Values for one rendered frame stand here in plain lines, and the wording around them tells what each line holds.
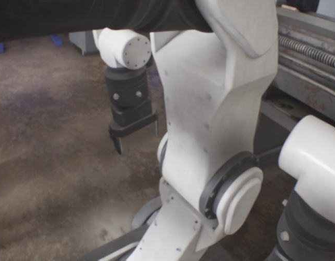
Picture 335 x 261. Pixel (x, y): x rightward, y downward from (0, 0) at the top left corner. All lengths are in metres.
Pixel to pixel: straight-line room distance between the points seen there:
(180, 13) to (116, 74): 0.31
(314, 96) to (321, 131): 1.04
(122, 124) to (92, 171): 0.84
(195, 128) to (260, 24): 0.18
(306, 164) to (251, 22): 0.14
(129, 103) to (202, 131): 0.22
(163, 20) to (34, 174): 1.28
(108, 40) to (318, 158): 0.41
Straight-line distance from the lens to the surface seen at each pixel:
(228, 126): 0.39
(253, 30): 0.28
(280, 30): 1.37
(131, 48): 0.49
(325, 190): 0.27
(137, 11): 0.23
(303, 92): 1.33
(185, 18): 0.25
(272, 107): 1.23
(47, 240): 1.17
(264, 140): 1.60
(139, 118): 0.61
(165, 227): 0.59
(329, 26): 1.26
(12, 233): 1.24
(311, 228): 0.30
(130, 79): 0.53
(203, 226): 0.54
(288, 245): 0.34
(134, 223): 1.01
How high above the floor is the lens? 0.94
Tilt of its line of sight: 33 degrees down
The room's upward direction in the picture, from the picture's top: 6 degrees clockwise
